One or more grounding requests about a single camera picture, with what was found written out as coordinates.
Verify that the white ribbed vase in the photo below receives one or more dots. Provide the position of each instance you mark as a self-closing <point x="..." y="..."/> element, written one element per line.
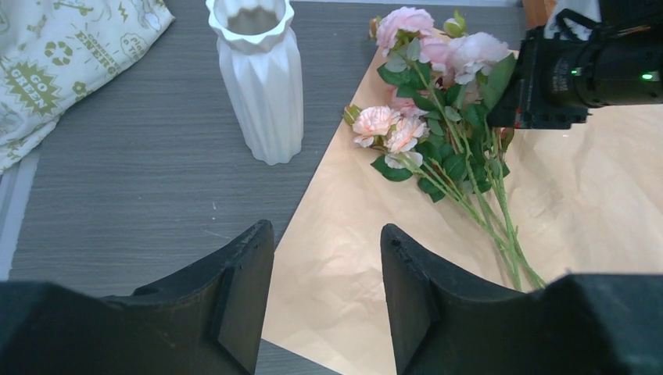
<point x="261" y="67"/>

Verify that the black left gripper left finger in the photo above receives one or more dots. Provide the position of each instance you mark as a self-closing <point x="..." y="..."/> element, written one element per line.
<point x="206" y="318"/>

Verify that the orange wrapping paper sheet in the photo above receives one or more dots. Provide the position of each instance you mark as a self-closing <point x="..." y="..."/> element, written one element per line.
<point x="585" y="200"/>

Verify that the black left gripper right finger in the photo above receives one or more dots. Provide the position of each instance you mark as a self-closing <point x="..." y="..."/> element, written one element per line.
<point x="444" y="319"/>

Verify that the pink rose stem three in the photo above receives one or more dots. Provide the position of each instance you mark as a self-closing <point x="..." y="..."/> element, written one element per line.
<point x="477" y="71"/>

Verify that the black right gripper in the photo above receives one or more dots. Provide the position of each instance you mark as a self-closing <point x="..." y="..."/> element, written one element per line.
<point x="588" y="55"/>

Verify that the pink rose stem two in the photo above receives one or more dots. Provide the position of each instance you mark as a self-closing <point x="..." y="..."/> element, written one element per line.
<point x="411" y="146"/>

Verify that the cream printed cloth bag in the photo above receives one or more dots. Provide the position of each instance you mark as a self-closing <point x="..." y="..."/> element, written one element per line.
<point x="55" y="53"/>

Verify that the pink rose stem one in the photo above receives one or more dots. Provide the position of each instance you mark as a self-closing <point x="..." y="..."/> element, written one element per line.
<point x="415" y="54"/>

